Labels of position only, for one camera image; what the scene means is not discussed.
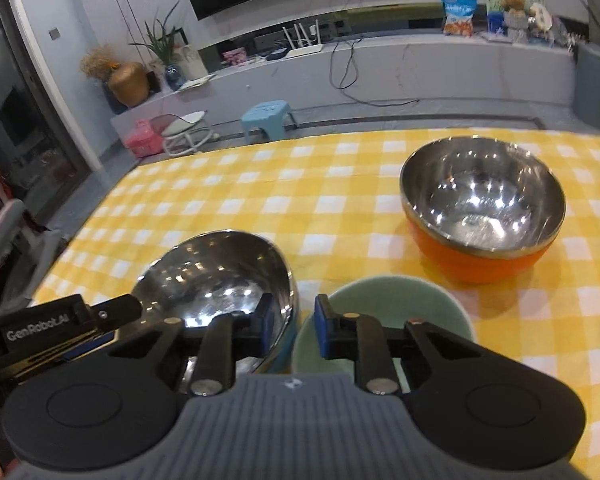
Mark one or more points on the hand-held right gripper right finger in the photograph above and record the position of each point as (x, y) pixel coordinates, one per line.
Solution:
(321, 327)

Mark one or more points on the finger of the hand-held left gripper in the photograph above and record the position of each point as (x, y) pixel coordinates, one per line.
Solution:
(117, 312)
(90, 347)

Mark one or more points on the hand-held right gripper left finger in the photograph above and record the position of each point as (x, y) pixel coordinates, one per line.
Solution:
(266, 325)

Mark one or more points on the blue steel bowl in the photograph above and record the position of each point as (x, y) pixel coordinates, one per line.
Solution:
(215, 270)

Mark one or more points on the green ceramic bowl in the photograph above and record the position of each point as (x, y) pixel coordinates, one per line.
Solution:
(395, 305)

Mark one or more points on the orange steel bowl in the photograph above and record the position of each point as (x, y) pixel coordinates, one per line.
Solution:
(480, 195)

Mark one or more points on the grey chair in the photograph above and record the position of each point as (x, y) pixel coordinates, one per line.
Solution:
(10, 230)

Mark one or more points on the yellow checked tablecloth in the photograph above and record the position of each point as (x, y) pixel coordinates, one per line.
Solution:
(330, 195)

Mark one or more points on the pink storage box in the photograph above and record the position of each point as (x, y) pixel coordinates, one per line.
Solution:
(142, 139)

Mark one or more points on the white round chair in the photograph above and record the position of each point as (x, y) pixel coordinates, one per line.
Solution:
(185, 122)

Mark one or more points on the light blue plastic stool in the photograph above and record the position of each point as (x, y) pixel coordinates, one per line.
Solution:
(267, 112)

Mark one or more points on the gold vase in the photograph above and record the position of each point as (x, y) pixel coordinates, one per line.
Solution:
(129, 84)

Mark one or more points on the dried yellow flowers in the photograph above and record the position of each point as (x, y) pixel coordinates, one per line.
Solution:
(97, 62)

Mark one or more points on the marble television console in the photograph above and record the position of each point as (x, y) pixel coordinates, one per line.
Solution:
(430, 75)

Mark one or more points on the green plant in blue vase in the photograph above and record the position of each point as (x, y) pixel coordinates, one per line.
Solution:
(165, 40)

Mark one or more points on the white router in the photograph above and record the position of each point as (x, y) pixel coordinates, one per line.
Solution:
(305, 47)

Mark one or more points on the blue snack bag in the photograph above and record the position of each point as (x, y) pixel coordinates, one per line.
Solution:
(459, 15)

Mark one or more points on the grey trash bin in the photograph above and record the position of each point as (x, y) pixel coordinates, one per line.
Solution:
(595, 85)

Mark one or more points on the brown teddy bear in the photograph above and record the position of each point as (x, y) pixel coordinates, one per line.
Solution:
(514, 1)

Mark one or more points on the pink photo frame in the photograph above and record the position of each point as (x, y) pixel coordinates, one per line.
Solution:
(234, 56)

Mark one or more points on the wall switch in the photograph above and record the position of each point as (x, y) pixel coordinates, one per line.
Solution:
(55, 33)

